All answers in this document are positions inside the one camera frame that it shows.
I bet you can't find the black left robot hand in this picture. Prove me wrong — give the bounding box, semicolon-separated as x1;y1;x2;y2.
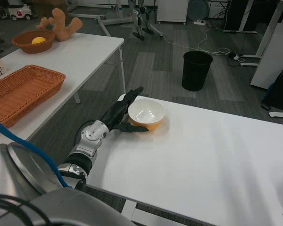
101;86;150;133

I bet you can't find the white and orange plastic bowl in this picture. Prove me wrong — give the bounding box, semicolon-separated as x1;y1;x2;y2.
127;98;166;131

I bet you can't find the white side table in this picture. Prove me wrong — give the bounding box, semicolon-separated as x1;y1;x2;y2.
0;32;127;149

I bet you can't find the black trash bin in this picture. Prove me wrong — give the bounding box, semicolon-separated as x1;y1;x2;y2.
181;50;214;92

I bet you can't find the orange wicker rectangular tray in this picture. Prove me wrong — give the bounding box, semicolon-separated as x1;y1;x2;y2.
0;65;67;129

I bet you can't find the orange plush toy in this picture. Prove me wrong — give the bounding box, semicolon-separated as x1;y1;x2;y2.
35;8;83;42

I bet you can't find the brown wicker round basket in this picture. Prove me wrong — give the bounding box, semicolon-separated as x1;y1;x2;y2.
12;30;55;54

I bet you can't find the silver robot torso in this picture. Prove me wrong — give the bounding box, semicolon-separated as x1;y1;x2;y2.
0;142;137;226

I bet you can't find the brown cardboard box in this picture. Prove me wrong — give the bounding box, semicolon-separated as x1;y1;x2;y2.
30;0;69;19

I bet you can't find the grey round disc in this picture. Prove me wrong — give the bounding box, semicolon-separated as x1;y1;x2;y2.
187;0;209;19

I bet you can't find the white toy car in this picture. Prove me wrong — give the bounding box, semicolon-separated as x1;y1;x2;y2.
0;3;10;21
8;3;37;21

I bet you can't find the white drawer cabinet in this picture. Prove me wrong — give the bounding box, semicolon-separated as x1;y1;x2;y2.
208;0;227;18

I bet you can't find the black computer tower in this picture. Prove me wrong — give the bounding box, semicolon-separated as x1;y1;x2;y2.
224;0;241;31
244;0;267;32

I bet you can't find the white desk side panel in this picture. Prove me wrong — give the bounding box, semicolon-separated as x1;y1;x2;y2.
250;23;283;89

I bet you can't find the white standing desk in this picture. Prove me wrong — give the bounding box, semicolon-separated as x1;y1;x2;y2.
240;0;283;118

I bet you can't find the grey metal stand frame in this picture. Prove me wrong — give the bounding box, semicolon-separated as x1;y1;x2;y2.
67;10;165;40

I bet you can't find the blue cable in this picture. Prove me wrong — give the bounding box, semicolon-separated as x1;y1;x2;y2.
0;115;73;189

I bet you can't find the white floor cable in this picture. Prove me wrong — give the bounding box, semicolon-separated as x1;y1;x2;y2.
164;23;231;57

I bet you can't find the black torso cable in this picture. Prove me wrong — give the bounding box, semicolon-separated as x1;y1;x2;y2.
0;194;52;226

